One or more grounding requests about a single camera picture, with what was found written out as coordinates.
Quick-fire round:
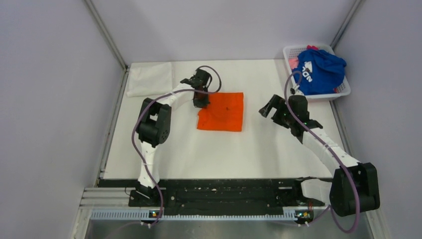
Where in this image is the white cable duct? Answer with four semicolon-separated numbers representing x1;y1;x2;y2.
90;209;311;222

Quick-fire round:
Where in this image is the pink garment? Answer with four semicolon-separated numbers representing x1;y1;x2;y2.
289;45;319;70

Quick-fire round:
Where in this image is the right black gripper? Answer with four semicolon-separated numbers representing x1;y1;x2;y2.
260;94;295;128

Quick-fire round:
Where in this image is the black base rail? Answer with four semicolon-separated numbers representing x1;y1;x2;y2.
98;179;325;216

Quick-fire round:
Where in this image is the folded white t shirt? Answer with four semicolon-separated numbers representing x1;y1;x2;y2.
126;62;173;97

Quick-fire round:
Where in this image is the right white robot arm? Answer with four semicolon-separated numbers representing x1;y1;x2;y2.
259;95;380;217

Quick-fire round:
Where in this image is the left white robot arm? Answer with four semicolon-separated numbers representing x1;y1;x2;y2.
129;66;212;207

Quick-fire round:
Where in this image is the orange t shirt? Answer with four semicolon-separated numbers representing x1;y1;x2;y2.
197;92;244;132

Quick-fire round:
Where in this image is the blue t shirt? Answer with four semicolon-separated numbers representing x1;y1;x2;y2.
292;49;347;95

